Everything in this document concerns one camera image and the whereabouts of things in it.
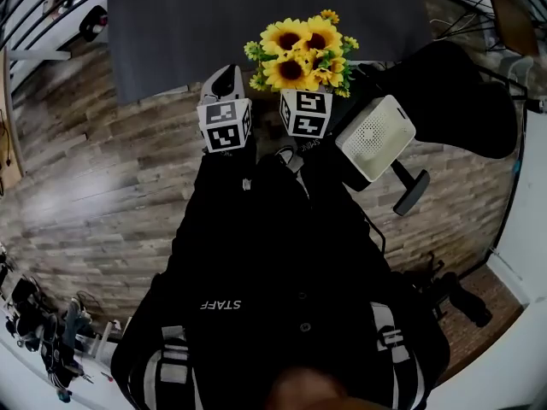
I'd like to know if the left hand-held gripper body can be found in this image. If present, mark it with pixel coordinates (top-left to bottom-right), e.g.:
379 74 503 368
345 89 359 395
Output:
196 94 253 154

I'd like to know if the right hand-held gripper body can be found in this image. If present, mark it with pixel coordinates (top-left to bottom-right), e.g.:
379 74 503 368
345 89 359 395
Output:
279 88 333 139

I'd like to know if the yellow sunflower bouquet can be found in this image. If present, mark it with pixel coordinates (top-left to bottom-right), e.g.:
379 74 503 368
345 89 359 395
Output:
243 9 360 99

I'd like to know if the white perforated plastic basket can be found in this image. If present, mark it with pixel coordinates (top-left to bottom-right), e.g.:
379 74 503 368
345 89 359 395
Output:
335 95 417 183

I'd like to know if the person's right forearm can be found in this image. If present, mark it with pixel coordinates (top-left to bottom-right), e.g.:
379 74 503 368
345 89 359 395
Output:
294 137 364 213

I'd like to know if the person's left forearm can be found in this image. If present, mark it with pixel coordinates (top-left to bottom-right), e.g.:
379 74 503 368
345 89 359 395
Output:
194 141 257 213

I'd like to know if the person's black white shoe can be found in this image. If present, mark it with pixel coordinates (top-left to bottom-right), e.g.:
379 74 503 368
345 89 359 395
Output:
273 145 297 168

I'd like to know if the person's black jacket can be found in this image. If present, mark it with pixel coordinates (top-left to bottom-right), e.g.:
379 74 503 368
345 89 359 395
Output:
109 137 452 410

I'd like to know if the black waste bin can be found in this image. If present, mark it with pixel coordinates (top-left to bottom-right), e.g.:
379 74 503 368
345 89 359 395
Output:
79 5 109 43

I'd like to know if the black office chair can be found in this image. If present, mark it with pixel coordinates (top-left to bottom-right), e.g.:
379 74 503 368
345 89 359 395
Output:
341 40 518 217

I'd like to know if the black metal railing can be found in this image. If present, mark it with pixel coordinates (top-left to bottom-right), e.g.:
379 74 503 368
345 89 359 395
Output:
0 0 108 50

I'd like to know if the cluttered wooden desk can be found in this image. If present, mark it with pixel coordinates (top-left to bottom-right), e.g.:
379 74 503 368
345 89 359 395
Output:
0 49 26 196

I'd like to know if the brown wooden table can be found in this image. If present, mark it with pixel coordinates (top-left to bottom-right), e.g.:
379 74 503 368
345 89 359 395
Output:
486 0 539 57

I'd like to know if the grey right shoulder strap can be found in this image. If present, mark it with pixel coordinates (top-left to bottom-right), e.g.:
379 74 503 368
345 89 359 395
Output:
369 301 426 410

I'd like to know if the grey shoulder strap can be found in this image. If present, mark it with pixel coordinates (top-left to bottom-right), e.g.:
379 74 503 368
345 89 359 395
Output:
143 325 202 410
369 301 426 410

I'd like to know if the grey left shoulder strap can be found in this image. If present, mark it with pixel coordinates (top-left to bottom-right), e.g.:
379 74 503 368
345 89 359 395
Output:
143 325 202 410

